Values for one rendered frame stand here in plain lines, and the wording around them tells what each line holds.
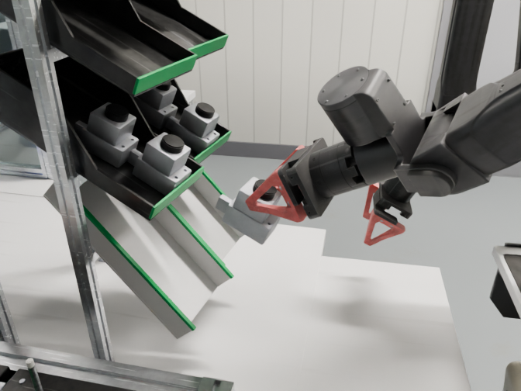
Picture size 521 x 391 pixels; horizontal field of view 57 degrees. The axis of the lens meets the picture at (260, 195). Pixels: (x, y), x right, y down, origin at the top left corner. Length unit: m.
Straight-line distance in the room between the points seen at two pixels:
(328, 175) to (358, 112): 0.09
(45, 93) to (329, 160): 0.33
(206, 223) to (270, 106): 2.73
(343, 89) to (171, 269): 0.42
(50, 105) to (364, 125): 0.35
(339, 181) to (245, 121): 3.12
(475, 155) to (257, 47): 3.09
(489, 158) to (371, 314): 0.58
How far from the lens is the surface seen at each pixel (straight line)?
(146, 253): 0.76
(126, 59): 0.62
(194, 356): 0.88
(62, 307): 1.04
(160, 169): 0.64
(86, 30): 0.66
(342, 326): 0.94
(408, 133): 0.50
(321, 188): 0.54
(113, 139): 0.66
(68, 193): 0.64
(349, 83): 0.48
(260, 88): 3.54
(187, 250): 0.80
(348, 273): 1.07
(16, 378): 0.78
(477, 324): 2.38
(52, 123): 0.61
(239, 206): 0.61
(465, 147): 0.44
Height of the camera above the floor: 1.50
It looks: 28 degrees down
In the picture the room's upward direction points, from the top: straight up
